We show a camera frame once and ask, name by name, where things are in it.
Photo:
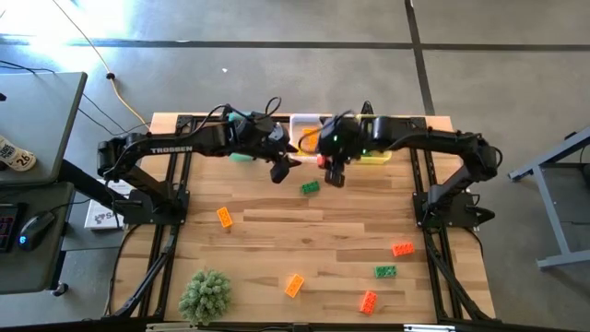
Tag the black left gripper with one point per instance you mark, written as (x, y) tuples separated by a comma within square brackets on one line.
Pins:
[(267, 147)]

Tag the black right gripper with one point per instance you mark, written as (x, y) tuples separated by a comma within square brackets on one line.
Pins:
[(338, 143)]

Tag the red toy brick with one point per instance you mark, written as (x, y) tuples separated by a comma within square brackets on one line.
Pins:
[(403, 249), (323, 161), (368, 302)]

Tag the yellow toy brick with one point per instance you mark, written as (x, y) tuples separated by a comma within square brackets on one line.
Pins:
[(224, 216), (308, 134), (314, 147), (294, 285)]

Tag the green toy brick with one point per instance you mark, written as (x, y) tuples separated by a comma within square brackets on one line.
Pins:
[(310, 186), (385, 271)]

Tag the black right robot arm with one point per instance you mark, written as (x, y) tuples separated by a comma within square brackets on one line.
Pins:
[(438, 138)]

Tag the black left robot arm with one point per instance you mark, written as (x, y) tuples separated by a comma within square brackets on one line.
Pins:
[(175, 148)]

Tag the clear white plastic bin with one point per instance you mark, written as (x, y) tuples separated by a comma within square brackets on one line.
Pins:
[(297, 122)]

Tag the teal translucent plastic bin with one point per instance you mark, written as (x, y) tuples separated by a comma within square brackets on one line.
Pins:
[(240, 157)]

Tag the yellow-green translucent plastic bin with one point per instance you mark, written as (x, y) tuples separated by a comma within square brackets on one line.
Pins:
[(375, 159)]

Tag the green artificial plant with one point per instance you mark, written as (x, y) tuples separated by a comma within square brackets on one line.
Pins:
[(205, 296)]

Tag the white box on floor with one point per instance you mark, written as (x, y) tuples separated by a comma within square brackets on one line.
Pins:
[(99, 217)]

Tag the grey metal stand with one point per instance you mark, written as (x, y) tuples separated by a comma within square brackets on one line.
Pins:
[(553, 212)]

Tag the black caster wheel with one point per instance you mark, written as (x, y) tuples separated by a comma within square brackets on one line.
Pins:
[(60, 289)]

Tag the black computer mouse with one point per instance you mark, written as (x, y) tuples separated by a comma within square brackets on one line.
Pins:
[(34, 229)]

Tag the dark grey desk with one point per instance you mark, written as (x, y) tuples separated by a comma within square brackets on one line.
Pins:
[(41, 263)]

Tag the black keyboard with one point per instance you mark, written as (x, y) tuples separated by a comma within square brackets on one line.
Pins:
[(7, 228)]

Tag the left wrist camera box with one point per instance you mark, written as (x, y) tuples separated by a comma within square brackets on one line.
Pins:
[(276, 133)]

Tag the black frame knob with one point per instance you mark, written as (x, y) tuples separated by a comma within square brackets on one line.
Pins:
[(366, 108)]

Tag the black aluminium table frame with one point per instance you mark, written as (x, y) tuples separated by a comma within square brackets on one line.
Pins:
[(417, 170)]

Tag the silver bracket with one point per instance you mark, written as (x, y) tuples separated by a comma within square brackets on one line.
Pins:
[(428, 328), (170, 328)]

